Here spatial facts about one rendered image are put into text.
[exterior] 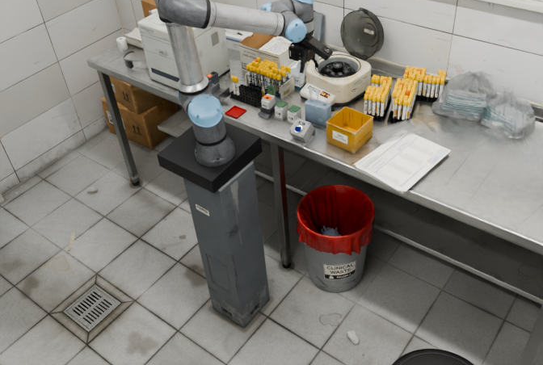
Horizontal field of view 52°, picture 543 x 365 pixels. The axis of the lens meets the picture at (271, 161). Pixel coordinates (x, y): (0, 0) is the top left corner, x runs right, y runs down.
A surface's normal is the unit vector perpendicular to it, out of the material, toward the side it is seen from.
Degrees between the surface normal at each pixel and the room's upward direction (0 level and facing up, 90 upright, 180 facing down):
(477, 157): 0
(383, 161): 0
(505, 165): 0
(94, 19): 90
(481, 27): 90
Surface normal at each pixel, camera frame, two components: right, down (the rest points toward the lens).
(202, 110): -0.06, -0.65
